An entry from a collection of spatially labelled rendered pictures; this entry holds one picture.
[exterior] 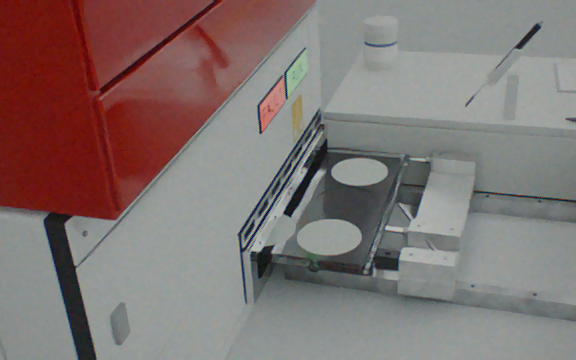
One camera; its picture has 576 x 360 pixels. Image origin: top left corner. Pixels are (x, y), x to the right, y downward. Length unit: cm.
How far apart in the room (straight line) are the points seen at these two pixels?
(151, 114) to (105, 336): 23
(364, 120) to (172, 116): 76
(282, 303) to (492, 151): 50
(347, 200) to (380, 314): 22
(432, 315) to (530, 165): 40
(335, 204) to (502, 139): 34
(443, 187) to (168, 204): 64
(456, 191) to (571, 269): 23
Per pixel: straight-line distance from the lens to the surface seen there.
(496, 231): 137
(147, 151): 70
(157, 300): 87
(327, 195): 131
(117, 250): 77
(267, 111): 114
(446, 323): 116
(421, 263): 113
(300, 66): 130
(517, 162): 145
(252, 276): 113
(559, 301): 119
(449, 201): 133
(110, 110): 64
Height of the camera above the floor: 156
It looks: 30 degrees down
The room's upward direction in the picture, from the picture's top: 4 degrees counter-clockwise
